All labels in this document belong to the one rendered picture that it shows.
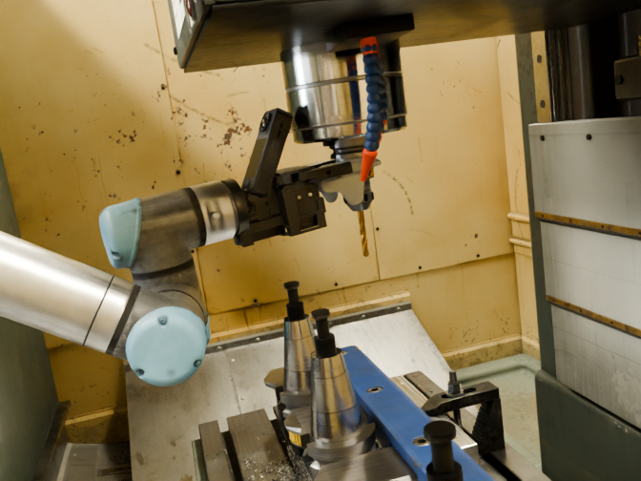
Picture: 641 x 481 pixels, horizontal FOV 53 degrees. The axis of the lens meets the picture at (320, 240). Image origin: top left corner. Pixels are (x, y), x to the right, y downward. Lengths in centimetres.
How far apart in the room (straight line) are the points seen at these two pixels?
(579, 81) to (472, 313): 112
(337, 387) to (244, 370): 136
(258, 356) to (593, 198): 111
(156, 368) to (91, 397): 136
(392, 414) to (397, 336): 141
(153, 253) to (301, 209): 20
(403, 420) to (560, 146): 76
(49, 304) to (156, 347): 11
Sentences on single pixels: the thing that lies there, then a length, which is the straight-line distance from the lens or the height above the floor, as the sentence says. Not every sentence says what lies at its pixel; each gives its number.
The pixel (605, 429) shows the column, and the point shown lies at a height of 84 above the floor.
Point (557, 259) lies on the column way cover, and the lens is 128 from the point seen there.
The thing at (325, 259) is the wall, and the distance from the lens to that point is 195.
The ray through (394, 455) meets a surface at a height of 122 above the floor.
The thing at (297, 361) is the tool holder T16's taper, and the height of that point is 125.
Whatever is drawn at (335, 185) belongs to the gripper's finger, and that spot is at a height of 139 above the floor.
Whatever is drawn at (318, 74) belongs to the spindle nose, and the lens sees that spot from 81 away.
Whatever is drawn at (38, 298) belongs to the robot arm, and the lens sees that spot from 65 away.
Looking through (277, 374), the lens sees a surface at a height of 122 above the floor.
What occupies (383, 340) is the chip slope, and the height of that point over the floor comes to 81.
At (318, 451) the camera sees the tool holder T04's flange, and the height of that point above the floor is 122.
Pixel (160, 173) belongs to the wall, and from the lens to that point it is 185.
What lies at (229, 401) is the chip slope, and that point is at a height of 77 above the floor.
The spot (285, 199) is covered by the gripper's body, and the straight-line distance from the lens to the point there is 80.
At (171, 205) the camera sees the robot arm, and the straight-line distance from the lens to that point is 77.
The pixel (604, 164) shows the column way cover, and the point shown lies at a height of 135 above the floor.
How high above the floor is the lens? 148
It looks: 10 degrees down
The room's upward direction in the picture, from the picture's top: 8 degrees counter-clockwise
